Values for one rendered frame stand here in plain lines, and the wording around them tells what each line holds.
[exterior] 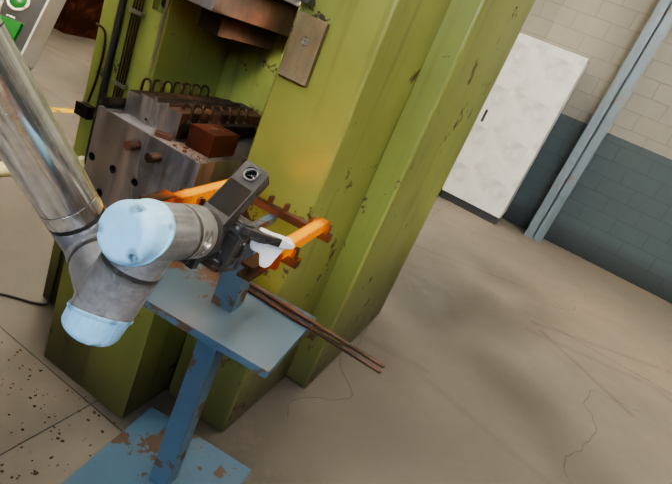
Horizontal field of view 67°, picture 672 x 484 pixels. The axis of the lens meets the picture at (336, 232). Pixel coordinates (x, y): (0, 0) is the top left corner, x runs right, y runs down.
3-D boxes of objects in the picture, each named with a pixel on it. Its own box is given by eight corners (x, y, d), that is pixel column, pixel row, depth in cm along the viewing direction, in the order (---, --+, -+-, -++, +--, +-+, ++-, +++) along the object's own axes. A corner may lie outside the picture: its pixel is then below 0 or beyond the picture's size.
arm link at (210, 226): (169, 192, 66) (217, 223, 64) (188, 194, 70) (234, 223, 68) (144, 241, 67) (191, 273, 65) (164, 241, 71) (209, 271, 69)
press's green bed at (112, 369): (121, 419, 163) (157, 302, 147) (42, 356, 174) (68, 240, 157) (225, 351, 213) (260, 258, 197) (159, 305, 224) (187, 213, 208)
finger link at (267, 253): (280, 269, 88) (236, 255, 82) (296, 240, 87) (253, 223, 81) (288, 277, 85) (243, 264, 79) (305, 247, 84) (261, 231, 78)
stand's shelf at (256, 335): (265, 379, 109) (268, 372, 109) (119, 292, 116) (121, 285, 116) (314, 323, 137) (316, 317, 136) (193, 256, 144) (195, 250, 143)
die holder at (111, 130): (157, 302, 147) (200, 163, 131) (68, 239, 157) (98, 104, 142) (261, 257, 197) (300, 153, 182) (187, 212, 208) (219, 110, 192)
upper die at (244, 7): (211, 11, 129) (222, -28, 125) (153, -16, 134) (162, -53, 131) (290, 37, 166) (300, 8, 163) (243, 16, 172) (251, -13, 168)
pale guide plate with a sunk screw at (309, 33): (304, 86, 135) (327, 22, 129) (277, 73, 137) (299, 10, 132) (307, 87, 137) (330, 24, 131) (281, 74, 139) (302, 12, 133)
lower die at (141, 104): (174, 139, 141) (183, 110, 138) (123, 110, 146) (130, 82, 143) (256, 137, 178) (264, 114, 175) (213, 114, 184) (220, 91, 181)
